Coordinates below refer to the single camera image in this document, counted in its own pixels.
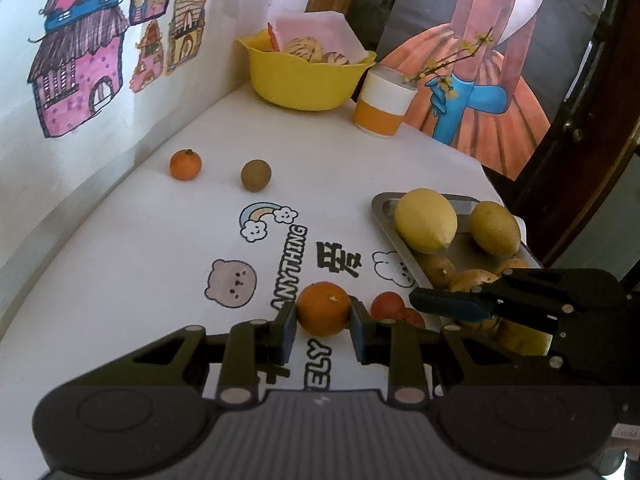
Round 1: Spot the small red tomato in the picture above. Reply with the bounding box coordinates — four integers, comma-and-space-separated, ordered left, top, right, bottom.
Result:
370, 292, 405, 321

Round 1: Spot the orange mandarin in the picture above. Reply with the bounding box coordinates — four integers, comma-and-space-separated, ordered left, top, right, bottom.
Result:
295, 282, 352, 338

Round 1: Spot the small tangerine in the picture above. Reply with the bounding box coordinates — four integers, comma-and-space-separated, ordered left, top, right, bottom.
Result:
169, 148, 202, 181

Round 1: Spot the yellow pear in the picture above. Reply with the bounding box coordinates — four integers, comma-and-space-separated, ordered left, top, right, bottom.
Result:
494, 320, 552, 356

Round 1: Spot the tan scarred fruit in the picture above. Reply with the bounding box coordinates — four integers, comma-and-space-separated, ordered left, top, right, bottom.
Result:
495, 258, 530, 276

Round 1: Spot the brown potato-like fruit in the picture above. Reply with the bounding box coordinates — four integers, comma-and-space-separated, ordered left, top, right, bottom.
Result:
449, 269, 498, 292

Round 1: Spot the metal tray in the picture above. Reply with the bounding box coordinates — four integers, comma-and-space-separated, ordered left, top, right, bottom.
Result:
371, 192, 539, 289

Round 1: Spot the green-yellow lemon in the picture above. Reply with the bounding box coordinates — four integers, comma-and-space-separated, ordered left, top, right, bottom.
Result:
469, 202, 521, 258

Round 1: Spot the yellow lemon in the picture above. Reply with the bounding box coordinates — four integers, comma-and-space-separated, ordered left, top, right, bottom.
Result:
394, 188, 458, 254

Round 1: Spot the brown kiwi fruit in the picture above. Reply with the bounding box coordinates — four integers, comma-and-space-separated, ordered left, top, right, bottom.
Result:
240, 159, 272, 193

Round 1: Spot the yellow plastic bowl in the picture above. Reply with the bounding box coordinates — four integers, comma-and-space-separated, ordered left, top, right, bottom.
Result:
236, 29, 375, 112

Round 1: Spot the white orange cup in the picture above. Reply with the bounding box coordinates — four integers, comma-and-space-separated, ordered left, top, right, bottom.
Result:
352, 64, 418, 136

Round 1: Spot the painting of orange dress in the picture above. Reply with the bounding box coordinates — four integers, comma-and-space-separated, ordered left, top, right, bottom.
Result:
378, 0, 608, 179

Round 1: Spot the yellow flower twig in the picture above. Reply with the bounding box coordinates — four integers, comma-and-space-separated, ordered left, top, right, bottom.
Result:
403, 28, 497, 101

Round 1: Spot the pink white container in bowl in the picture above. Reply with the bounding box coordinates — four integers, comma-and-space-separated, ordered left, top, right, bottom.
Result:
271, 11, 368, 64

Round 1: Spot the house drawings poster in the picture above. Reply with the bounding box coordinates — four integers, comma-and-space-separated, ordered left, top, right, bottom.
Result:
27, 0, 207, 139

